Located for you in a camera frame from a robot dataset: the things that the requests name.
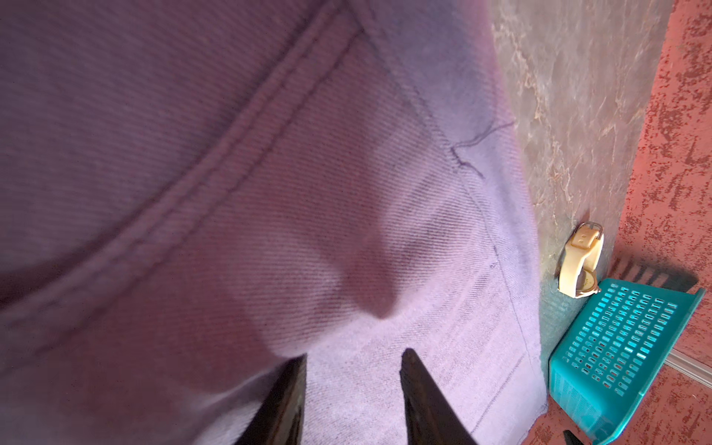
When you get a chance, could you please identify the teal plastic basket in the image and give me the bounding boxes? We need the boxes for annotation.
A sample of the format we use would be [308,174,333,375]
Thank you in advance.
[549,279,706,444]

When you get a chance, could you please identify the beige rubber band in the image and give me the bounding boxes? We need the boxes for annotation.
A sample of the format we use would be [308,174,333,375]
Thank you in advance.
[558,222,604,299]

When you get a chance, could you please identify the purple trousers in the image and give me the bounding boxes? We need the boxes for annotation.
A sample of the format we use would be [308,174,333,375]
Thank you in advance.
[1,1,547,444]

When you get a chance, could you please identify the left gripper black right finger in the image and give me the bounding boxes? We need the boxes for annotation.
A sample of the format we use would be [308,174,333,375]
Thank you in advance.
[400,348,476,445]

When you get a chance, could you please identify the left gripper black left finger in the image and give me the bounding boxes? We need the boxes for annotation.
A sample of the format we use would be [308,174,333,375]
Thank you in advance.
[235,355,307,445]

